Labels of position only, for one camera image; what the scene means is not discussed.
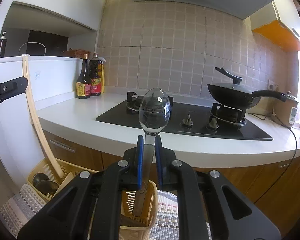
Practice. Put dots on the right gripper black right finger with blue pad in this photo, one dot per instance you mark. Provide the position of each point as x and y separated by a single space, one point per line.
209 205

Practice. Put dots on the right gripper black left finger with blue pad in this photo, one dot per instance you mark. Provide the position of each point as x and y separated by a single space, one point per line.
89 207

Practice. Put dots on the wooden chopstick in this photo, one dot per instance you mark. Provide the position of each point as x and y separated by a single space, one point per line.
34 117

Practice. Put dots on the black plastic spoon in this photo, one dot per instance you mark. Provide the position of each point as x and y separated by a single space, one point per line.
43 184

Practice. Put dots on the clear large plastic spoon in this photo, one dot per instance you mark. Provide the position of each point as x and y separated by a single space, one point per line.
154 114

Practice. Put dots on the dark bottle on shelf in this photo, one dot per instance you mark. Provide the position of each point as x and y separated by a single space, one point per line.
3 42

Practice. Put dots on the beige plastic utensil basket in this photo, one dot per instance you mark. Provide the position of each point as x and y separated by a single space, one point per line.
137 227

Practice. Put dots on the striped woven placemat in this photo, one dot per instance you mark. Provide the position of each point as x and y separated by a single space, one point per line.
19 209

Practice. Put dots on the wooden base cabinet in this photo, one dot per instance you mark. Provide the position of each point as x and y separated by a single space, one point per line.
280 202

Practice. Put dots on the brown woven basket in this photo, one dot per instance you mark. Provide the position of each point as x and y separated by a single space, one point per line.
75 53

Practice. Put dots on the dark soy sauce bottle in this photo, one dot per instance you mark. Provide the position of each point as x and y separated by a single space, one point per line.
83 83

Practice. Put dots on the large red-label sauce bottle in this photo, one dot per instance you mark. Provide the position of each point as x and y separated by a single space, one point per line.
95 76

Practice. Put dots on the black gas stove top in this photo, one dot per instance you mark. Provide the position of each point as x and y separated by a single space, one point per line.
184 119

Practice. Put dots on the yellow oil bottle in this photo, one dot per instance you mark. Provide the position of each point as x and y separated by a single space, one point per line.
101 67

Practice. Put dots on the white electric appliance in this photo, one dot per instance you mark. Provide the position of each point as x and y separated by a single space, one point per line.
292 116

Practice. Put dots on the steel pot lid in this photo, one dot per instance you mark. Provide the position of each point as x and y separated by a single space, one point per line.
290 98

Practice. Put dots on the black wok with handle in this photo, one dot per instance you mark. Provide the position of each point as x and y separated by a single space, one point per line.
224 94

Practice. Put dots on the wall power socket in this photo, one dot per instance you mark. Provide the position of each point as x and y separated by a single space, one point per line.
272 86

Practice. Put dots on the orange upper wall cabinet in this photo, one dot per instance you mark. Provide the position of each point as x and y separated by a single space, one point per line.
281 27

